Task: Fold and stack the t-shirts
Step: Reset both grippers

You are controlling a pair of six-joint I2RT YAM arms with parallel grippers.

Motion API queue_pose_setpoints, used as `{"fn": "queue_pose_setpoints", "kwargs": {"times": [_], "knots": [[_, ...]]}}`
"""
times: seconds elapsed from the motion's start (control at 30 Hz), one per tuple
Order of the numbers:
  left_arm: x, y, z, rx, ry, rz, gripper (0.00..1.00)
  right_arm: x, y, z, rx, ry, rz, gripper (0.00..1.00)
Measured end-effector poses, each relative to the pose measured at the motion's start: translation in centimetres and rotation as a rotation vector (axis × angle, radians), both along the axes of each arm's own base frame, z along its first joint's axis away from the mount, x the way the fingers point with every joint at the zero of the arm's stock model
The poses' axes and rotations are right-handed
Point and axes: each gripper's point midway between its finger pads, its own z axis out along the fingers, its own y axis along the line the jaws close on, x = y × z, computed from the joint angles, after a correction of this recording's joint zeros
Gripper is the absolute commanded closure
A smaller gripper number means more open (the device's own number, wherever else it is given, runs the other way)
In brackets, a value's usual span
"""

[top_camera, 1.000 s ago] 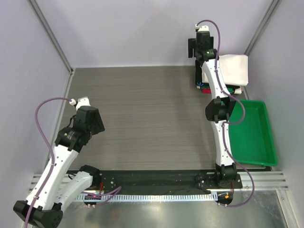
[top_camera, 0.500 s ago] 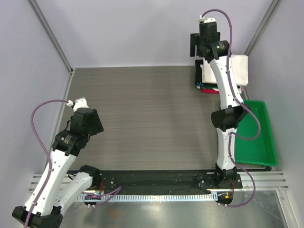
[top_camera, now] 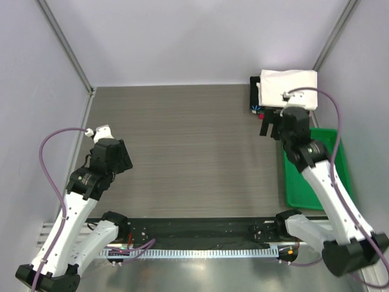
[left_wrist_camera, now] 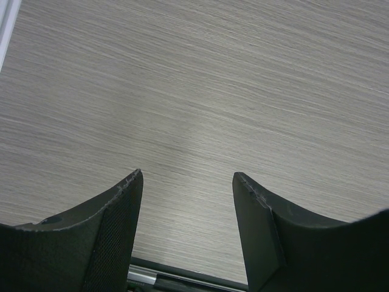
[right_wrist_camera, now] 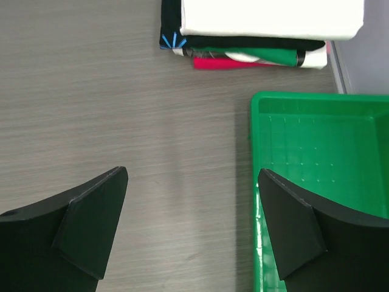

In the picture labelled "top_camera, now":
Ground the right aluminium frame post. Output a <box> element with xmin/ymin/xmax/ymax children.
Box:
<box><xmin>312</xmin><ymin>0</ymin><xmax>361</xmax><ymax>72</ymax></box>

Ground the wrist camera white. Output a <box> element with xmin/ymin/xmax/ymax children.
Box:
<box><xmin>282</xmin><ymin>91</ymin><xmax>306</xmax><ymax>108</ymax></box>
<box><xmin>84</xmin><ymin>125</ymin><xmax>114</xmax><ymax>144</ymax></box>

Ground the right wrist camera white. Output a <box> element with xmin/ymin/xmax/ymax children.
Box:
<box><xmin>282</xmin><ymin>91</ymin><xmax>306</xmax><ymax>108</ymax></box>

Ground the white t-shirt red print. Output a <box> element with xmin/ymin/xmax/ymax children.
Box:
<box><xmin>254</xmin><ymin>69</ymin><xmax>318</xmax><ymax>108</ymax></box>

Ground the aluminium extrusion crossbar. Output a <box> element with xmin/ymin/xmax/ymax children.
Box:
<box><xmin>36</xmin><ymin>223</ymin><xmax>92</xmax><ymax>248</ymax></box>

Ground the green plastic tray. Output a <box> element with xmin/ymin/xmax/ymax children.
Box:
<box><xmin>283</xmin><ymin>128</ymin><xmax>354</xmax><ymax>210</ymax></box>

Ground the slotted cable duct rail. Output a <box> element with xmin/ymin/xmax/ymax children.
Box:
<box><xmin>100</xmin><ymin>248</ymin><xmax>279</xmax><ymax>260</ymax></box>

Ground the aluminium frame post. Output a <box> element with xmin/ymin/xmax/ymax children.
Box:
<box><xmin>312</xmin><ymin>0</ymin><xmax>361</xmax><ymax>72</ymax></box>
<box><xmin>35</xmin><ymin>0</ymin><xmax>94</xmax><ymax>96</ymax></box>

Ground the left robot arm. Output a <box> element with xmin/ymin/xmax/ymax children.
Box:
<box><xmin>15</xmin><ymin>138</ymin><xmax>133</xmax><ymax>291</ymax></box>

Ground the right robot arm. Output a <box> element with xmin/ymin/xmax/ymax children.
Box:
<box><xmin>260</xmin><ymin>106</ymin><xmax>388</xmax><ymax>277</ymax></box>

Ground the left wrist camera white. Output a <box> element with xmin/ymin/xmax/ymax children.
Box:
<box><xmin>84</xmin><ymin>125</ymin><xmax>114</xmax><ymax>144</ymax></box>

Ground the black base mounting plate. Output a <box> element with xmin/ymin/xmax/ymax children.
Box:
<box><xmin>111</xmin><ymin>217</ymin><xmax>301</xmax><ymax>250</ymax></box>

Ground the left aluminium frame post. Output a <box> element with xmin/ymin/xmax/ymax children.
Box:
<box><xmin>35</xmin><ymin>0</ymin><xmax>94</xmax><ymax>96</ymax></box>

